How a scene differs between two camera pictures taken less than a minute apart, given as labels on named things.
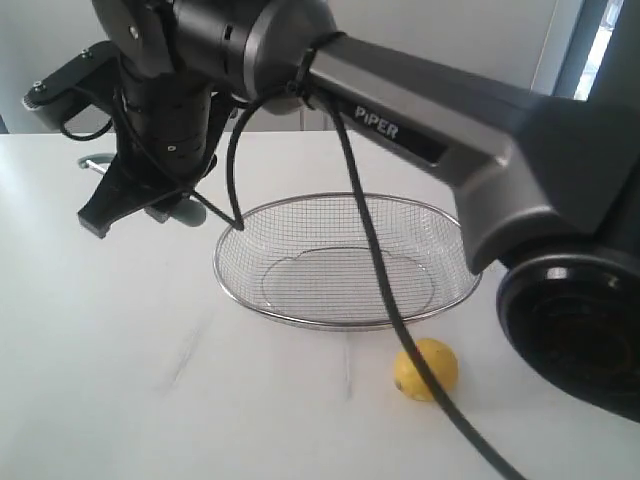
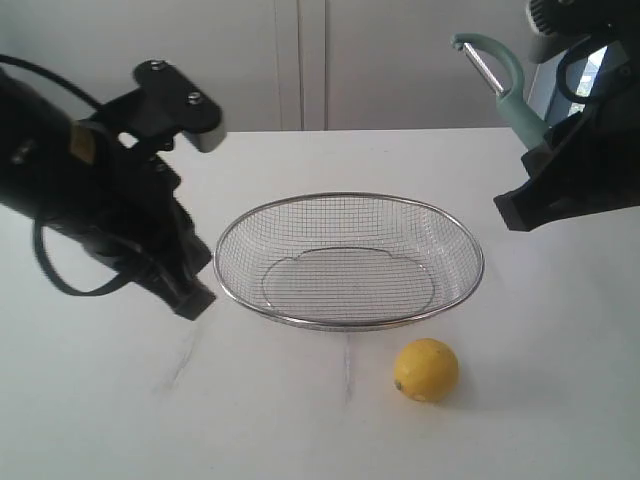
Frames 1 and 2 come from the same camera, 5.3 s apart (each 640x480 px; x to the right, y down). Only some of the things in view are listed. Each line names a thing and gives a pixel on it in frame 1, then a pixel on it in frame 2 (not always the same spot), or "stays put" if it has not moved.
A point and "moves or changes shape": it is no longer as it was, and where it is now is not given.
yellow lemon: x=441 y=360 stays put
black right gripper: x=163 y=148 → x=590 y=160
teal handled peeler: x=185 y=212 moves or changes shape
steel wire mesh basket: x=307 y=260 stays put
